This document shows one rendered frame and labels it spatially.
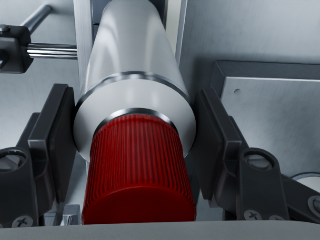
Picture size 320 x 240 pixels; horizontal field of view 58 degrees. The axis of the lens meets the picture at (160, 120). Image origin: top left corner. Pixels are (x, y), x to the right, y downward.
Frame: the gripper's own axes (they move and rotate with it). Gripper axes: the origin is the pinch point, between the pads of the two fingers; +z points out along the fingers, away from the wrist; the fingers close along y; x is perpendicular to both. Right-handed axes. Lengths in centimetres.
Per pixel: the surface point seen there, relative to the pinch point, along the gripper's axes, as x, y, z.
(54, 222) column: -36.5, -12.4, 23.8
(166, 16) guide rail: 0.6, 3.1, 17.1
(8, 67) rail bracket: -2.4, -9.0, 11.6
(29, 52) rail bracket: -1.4, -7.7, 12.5
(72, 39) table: -4.7, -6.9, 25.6
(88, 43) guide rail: -0.5, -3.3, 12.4
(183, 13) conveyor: 0.1, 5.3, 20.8
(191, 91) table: -11.4, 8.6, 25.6
